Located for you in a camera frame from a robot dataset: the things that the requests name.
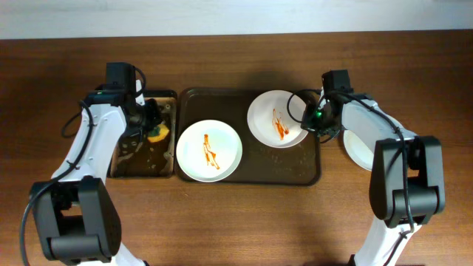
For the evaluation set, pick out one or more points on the white plate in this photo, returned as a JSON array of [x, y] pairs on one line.
[[209, 151], [275, 122]]

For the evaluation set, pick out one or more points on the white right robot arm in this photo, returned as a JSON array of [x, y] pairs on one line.
[[406, 185]]

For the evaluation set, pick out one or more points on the grey-white plate with ketchup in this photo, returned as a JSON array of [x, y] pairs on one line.
[[358, 152]]

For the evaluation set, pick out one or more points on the black tray with soapy water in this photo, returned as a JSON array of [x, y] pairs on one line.
[[136, 157]]

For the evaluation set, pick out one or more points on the dark brown serving tray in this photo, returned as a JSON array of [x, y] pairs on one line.
[[299, 165]]

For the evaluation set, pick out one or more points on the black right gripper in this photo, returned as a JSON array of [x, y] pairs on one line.
[[312, 123]]

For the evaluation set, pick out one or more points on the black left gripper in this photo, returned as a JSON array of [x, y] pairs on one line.
[[148, 120]]

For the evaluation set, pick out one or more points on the yellow green scrub sponge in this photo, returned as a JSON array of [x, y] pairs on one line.
[[158, 133]]

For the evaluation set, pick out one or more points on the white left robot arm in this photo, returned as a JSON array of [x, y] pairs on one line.
[[75, 218]]

